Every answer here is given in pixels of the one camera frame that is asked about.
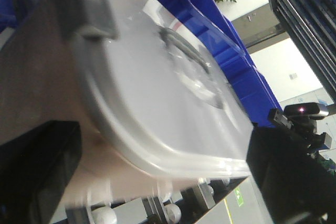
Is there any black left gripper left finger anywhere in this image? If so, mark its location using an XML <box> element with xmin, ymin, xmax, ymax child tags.
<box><xmin>1</xmin><ymin>121</ymin><xmax>82</xmax><ymax>223</ymax></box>

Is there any dark slatted rack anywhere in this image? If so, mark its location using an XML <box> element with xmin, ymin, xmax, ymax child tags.
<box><xmin>269</xmin><ymin>0</ymin><xmax>335</xmax><ymax>101</ymax></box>

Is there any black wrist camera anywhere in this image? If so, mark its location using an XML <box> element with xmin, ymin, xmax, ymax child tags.
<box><xmin>268</xmin><ymin>102</ymin><xmax>332</xmax><ymax>153</ymax></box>

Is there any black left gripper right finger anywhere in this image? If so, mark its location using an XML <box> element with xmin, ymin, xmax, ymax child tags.
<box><xmin>247</xmin><ymin>127</ymin><xmax>335</xmax><ymax>223</ymax></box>

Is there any large blue tote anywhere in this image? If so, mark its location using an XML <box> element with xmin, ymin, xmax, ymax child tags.
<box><xmin>177</xmin><ymin>0</ymin><xmax>279</xmax><ymax>127</ymax></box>

